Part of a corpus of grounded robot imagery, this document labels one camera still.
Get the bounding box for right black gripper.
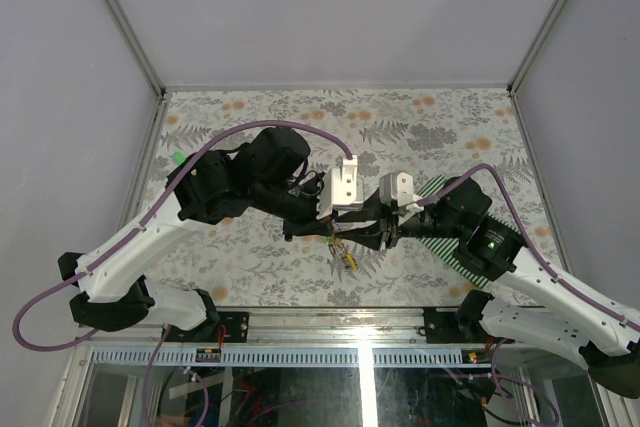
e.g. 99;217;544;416
335;185;465;251

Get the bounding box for metal key organizer ring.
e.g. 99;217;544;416
325;231;359;273

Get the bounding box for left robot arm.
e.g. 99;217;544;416
58;127;317;342

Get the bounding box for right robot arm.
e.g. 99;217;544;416
321;172;639;399

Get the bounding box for green striped cloth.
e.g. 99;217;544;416
421;179;525;288

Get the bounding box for green tag key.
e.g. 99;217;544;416
172;152;185;165

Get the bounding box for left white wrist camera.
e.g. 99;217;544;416
316;156;365;220

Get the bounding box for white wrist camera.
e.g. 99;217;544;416
378;171;422;216
316;156;365;220

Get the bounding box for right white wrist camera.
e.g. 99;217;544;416
378;171;422;216

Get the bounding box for aluminium front rail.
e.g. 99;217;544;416
74;304;614;348

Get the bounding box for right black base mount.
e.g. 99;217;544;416
422;306;505;345

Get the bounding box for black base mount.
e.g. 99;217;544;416
184;311;250;344
422;306;505;345

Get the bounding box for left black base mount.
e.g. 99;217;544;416
184;311;250;344

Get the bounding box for blue slotted cable duct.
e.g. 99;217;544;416
92;346;464;368

